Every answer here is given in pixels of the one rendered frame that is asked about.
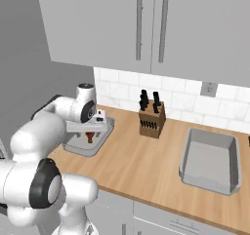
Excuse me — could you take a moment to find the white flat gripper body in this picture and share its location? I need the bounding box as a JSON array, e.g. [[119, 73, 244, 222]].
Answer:
[[65, 118, 110, 134]]

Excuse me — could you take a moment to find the brown chicken drumstick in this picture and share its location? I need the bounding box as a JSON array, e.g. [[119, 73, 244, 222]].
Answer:
[[85, 132, 96, 144]]

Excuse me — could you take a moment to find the wooden knife block with knives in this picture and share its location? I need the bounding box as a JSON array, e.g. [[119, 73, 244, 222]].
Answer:
[[138, 89, 167, 139]]

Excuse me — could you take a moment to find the grey lower cupboard door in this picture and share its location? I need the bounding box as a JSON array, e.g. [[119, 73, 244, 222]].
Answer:
[[82, 189, 135, 235]]

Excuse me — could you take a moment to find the grey cupboard door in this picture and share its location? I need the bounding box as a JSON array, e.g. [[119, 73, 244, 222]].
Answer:
[[34, 0, 157, 75], [150, 0, 250, 89], [82, 189, 135, 235]]

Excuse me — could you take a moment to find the grey upper cupboard door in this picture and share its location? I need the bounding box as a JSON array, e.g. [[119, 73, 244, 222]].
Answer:
[[34, 0, 157, 75], [150, 0, 250, 89]]

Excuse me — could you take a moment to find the grey drawer front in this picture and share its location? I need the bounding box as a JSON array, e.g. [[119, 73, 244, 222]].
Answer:
[[132, 201, 235, 235]]

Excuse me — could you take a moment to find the grey cupboard door handle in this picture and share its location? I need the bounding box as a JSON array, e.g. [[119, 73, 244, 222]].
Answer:
[[135, 0, 144, 61], [157, 0, 170, 64]]

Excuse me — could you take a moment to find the grey wall socket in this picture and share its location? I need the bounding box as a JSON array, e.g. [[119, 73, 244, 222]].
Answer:
[[199, 81, 219, 98]]

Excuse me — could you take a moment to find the grey drawer handle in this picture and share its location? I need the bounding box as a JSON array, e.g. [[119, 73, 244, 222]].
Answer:
[[169, 217, 200, 232]]

